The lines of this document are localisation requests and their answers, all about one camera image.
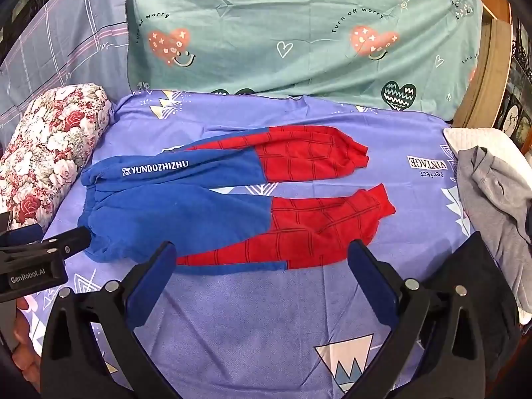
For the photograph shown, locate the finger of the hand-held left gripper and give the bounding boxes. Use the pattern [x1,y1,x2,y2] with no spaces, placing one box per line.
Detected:
[0,223,45,247]
[0,226,92,266]

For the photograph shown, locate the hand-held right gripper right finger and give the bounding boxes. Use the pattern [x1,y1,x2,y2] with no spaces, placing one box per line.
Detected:
[347,239,487,399]

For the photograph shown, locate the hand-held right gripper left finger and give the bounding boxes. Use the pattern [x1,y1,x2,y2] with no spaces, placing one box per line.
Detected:
[39,241,178,399]

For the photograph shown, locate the blue and red pants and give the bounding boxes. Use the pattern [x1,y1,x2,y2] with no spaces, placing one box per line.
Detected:
[79,125,396,276]

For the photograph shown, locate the person's left hand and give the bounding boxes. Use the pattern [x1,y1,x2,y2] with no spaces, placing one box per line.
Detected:
[13,297,46,371]

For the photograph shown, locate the floral pillow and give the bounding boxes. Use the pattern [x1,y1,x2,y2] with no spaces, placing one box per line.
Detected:
[0,83,114,232]

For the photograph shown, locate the purple printed bed sheet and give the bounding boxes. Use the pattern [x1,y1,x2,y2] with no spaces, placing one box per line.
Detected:
[25,89,520,399]

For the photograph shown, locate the black cloth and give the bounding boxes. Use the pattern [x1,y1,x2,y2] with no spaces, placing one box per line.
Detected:
[424,230,523,383]

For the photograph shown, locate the grey garment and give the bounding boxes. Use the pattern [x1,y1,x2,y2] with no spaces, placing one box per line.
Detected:
[456,145,532,313]

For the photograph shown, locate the white cloth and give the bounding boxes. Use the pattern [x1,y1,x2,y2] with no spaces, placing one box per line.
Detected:
[443,127,532,169]

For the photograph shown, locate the grey-blue plaid sheet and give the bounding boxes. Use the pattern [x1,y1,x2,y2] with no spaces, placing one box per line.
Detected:
[0,0,140,134]

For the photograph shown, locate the dark patterned furniture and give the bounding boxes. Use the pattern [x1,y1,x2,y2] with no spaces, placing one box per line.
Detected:
[494,6,532,147]

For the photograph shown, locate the green printed sheet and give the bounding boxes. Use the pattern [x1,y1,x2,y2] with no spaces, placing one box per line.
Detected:
[125,0,485,113]

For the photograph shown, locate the wooden bed frame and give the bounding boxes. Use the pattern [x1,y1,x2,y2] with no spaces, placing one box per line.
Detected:
[451,0,514,130]

